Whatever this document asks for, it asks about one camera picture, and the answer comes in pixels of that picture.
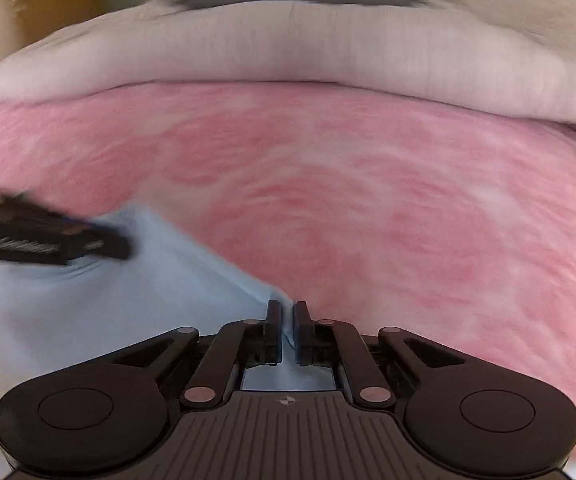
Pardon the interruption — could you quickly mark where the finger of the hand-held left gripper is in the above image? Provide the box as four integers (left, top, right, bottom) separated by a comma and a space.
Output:
64, 219, 133, 262

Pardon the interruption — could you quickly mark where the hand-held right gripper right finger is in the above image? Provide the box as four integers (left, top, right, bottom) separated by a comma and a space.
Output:
293, 301, 470, 409

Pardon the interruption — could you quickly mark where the striped lilac quilt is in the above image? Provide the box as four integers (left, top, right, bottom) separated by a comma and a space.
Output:
0, 0, 576, 127

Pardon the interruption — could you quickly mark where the light blue shirt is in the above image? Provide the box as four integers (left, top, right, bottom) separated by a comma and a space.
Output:
0, 204, 341, 480

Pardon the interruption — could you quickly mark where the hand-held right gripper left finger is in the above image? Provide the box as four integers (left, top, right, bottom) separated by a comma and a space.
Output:
110, 300, 283, 409

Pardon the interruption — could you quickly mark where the pink floral blanket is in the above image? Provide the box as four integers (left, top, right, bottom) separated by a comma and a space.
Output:
0, 82, 576, 463

